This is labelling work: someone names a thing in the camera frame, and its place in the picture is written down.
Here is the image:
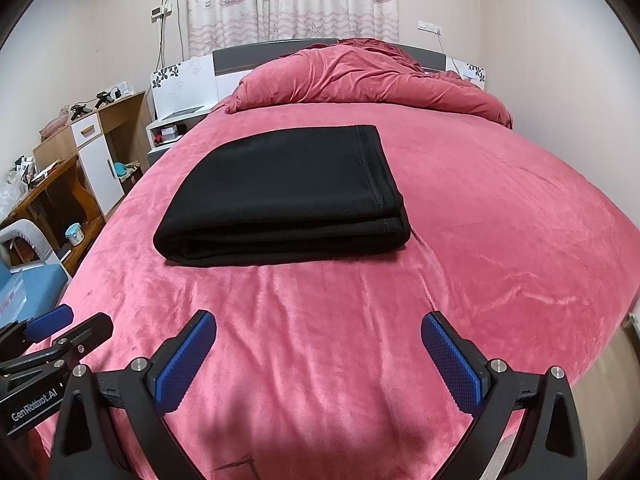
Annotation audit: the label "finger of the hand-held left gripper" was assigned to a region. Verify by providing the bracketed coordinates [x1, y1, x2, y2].
[0, 312, 115, 378]
[0, 304, 75, 356]

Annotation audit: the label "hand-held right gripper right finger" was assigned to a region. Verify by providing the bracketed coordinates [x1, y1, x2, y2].
[420, 310, 588, 480]

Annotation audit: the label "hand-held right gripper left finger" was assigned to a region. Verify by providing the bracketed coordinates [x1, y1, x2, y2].
[50, 309, 217, 480]

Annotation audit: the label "black pants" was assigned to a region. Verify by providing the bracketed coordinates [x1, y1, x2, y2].
[152, 124, 412, 268]

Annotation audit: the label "white chair with blue cushion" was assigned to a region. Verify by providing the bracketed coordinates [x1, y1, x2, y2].
[0, 219, 74, 332]

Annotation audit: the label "pink bed sheet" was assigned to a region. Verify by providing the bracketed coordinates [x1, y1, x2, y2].
[25, 97, 640, 480]

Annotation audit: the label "wooden desk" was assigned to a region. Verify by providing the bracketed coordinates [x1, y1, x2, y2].
[0, 154, 107, 273]

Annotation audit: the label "clear plastic bag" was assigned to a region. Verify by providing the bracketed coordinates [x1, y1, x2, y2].
[0, 169, 30, 218]

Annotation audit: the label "pink plush cloth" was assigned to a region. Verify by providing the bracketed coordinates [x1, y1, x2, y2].
[39, 104, 70, 140]

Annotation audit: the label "white nightstand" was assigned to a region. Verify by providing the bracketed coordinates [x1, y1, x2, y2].
[146, 105, 208, 168]

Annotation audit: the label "wooden cabinet with white doors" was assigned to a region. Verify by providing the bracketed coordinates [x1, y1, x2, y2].
[32, 91, 151, 221]

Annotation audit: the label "white floral bedside panel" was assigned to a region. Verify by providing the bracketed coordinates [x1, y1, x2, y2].
[446, 57, 487, 92]
[149, 59, 221, 122]

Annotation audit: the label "pink duvet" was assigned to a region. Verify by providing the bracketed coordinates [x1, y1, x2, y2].
[222, 37, 515, 131]

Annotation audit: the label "dark grey headboard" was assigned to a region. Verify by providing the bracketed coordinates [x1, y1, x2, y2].
[212, 37, 447, 103]

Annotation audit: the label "printed white curtain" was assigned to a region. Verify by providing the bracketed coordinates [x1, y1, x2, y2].
[186, 0, 401, 61]

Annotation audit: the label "white charging cable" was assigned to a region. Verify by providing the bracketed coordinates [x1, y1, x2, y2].
[436, 30, 475, 80]

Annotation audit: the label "dark hanging cable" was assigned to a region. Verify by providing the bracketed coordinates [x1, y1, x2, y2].
[157, 0, 185, 61]

